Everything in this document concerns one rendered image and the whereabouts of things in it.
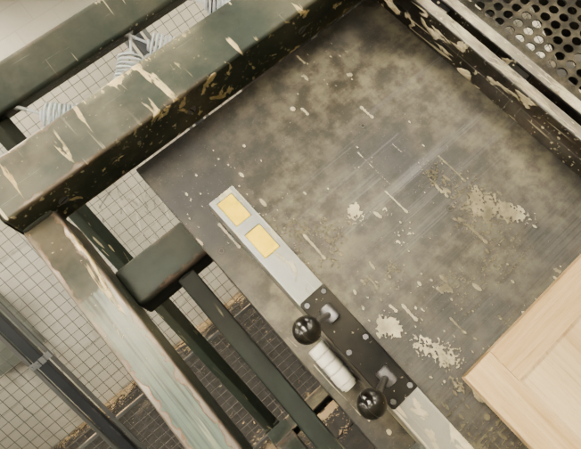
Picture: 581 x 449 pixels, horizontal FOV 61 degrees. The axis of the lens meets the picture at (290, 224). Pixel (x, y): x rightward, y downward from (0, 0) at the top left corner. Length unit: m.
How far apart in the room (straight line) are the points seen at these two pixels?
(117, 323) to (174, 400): 0.14
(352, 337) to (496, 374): 0.23
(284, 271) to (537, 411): 0.43
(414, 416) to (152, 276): 0.47
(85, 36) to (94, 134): 0.57
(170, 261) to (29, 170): 0.26
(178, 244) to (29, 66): 0.66
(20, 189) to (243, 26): 0.44
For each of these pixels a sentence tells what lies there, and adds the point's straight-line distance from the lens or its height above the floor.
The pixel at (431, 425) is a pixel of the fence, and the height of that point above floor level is 1.31.
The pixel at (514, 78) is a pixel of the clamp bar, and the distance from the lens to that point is 0.96.
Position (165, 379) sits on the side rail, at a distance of 0.76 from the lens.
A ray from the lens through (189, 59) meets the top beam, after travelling 0.87.
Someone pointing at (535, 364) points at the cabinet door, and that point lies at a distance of 0.86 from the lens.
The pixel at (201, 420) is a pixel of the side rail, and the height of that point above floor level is 1.51.
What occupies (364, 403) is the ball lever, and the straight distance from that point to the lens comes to 0.64.
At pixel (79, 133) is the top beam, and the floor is 1.92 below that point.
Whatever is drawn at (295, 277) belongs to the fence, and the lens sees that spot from 0.77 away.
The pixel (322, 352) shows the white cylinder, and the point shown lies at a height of 1.46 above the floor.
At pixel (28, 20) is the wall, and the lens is 5.57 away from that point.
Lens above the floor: 1.84
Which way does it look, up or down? 16 degrees down
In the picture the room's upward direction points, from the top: 36 degrees counter-clockwise
